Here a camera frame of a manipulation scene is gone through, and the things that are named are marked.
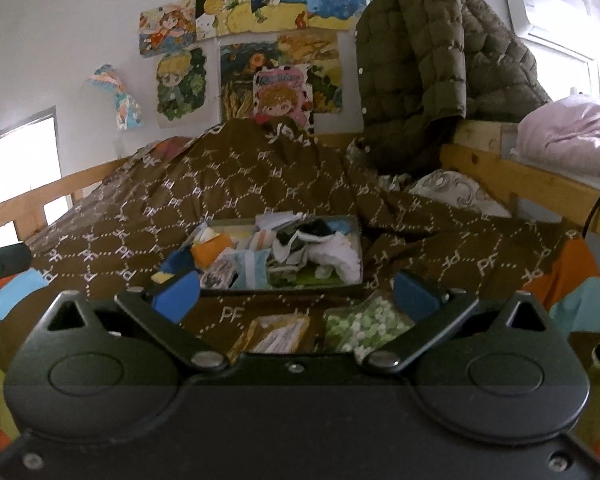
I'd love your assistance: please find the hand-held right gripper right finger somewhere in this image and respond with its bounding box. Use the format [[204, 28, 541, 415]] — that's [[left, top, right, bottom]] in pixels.
[[362, 269, 548, 375]]

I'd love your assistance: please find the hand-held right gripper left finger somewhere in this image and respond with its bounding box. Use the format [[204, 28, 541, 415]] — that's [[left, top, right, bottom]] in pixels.
[[40, 267, 231, 373]]

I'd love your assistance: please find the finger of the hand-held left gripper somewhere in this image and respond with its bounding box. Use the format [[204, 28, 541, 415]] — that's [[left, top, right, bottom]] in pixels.
[[0, 242, 31, 301]]

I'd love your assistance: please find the orange cloth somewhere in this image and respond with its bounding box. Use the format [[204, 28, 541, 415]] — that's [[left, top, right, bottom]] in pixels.
[[190, 240, 236, 268]]

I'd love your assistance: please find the pale blue white cloth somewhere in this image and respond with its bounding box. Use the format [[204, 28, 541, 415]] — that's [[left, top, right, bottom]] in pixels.
[[232, 250, 271, 288]]

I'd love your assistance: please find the white quilted cloth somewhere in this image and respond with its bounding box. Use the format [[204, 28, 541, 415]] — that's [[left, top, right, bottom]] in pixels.
[[310, 232, 363, 283]]

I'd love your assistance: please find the shallow cartoon printed box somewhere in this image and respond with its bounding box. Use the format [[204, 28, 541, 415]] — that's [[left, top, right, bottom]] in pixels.
[[152, 215, 366, 297]]

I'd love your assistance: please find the plain white cloth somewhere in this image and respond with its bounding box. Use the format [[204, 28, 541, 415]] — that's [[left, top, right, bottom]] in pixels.
[[255, 212, 301, 235]]

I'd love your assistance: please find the black white sock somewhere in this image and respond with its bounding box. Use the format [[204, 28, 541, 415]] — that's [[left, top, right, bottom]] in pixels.
[[275, 220, 336, 261]]

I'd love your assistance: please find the green white pellet bag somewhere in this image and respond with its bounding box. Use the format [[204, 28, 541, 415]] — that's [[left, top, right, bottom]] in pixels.
[[322, 292, 416, 356]]

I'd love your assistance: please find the brown monogram quilt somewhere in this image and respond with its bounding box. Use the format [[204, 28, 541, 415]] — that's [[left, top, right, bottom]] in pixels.
[[25, 119, 581, 361]]

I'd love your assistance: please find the yellow brown paper packet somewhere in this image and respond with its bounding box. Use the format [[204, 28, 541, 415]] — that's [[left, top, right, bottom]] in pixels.
[[240, 312, 313, 356]]

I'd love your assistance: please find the grey swirl patterned pillow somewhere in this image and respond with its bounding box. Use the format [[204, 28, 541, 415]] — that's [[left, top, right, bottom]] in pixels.
[[407, 170, 513, 218]]

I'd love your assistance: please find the colourful patchwork bedsheet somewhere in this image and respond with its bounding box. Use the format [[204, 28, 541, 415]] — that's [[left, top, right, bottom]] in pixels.
[[0, 240, 600, 461]]

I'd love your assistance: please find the fish-shaped paper cutout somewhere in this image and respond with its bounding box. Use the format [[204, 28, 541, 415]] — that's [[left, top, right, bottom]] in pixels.
[[92, 64, 143, 131]]

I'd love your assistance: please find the blond figure green poster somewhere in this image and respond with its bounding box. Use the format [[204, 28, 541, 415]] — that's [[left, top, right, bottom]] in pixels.
[[155, 46, 208, 128]]

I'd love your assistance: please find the pink pillow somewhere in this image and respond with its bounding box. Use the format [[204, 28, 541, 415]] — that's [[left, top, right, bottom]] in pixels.
[[515, 95, 600, 181]]

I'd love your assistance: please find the pink cartoon girl poster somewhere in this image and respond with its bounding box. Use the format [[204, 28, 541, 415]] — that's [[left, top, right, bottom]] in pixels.
[[252, 64, 315, 133]]

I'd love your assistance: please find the olive puffer jacket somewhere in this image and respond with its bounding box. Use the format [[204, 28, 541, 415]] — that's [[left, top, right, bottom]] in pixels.
[[355, 0, 553, 176]]

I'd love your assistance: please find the orange-haired figure poster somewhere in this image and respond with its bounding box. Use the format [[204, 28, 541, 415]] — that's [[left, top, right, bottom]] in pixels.
[[139, 2, 198, 58]]

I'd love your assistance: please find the window beside air conditioner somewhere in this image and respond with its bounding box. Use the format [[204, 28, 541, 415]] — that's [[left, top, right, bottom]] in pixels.
[[515, 30, 600, 101]]

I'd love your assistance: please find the yellow white cartoon poster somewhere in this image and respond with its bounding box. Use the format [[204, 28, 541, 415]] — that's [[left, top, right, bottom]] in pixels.
[[195, 0, 253, 41]]

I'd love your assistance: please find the white air conditioner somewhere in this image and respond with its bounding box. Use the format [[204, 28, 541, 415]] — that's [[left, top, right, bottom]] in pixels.
[[505, 0, 593, 56]]

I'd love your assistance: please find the window beside bed rail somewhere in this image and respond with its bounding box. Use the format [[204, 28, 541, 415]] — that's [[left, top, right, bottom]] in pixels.
[[0, 105, 63, 241]]

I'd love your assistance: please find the wooden bed frame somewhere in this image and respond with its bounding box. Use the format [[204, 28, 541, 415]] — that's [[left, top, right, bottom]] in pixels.
[[0, 120, 600, 246]]

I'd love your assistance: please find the black cable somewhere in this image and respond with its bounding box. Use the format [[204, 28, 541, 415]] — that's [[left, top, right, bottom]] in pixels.
[[580, 172, 600, 238]]

